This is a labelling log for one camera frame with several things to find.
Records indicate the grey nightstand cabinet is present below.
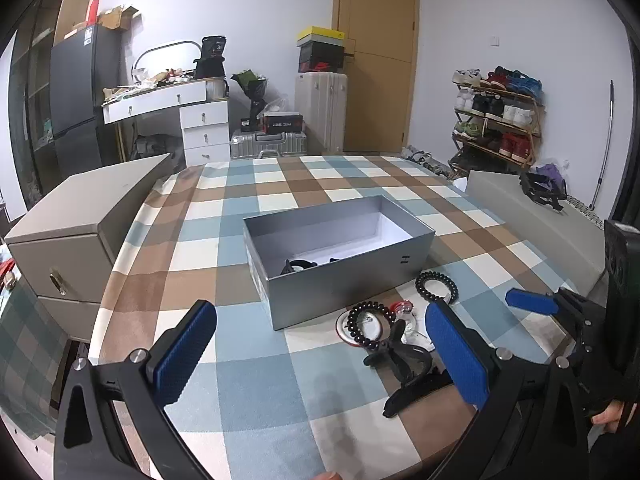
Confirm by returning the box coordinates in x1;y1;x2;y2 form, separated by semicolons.
6;154;172;342

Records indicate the round white lid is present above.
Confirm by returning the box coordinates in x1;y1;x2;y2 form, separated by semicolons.
335;301;390;351

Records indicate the white drawer unit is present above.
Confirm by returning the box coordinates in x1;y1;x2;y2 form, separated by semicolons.
179;100;231;167

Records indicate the black bead bracelet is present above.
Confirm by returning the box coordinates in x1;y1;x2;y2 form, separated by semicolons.
345;300;393;352

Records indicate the wooden shoe rack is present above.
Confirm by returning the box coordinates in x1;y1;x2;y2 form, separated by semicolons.
449;66;544;176

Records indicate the grey cardboard box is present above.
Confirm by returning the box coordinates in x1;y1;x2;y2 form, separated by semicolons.
243;195;435;330

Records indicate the yellow lid shoe box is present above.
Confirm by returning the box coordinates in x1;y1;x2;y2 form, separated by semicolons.
296;26;345;48

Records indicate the black refrigerator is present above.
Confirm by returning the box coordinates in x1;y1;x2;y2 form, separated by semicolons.
50;24;122;179

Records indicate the white dressing desk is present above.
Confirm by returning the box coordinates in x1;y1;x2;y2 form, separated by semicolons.
103;77;229;124

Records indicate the silver flat suitcase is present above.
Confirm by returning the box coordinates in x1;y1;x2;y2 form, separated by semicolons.
230;130;307;159

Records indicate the grey bench headboard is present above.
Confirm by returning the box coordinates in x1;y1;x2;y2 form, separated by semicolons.
465;170;608;304

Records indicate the dark glass cabinet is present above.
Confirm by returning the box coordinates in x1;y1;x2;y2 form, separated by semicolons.
9;0;62;208

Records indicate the black purple bag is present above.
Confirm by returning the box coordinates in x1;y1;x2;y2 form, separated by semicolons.
520;162;567;211

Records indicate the black bag on desk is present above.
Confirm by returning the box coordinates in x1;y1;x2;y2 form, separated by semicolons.
194;36;227;79

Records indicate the black red box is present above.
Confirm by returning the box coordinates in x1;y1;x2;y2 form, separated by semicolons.
260;112;304;134

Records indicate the black hair claw clip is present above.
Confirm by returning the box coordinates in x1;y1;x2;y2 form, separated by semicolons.
363;320;452;418

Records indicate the white upright suitcase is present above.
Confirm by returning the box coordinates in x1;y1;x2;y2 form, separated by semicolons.
294;72;348;155

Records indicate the black shoe box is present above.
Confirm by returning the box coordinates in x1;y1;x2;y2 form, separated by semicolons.
298;41;344;73

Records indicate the checked bed cover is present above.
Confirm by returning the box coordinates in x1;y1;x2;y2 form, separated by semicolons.
89;154;601;480

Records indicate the wooden door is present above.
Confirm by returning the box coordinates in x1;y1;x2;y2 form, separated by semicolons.
332;0;420;153

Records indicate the cardboard box on fridge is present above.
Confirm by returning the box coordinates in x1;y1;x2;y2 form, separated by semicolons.
98;6;139;32

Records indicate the curved desk mirror frame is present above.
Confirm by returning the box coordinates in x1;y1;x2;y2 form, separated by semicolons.
130;40;202;84

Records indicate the right hand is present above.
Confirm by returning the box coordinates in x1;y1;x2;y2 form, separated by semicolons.
591;400;625;434

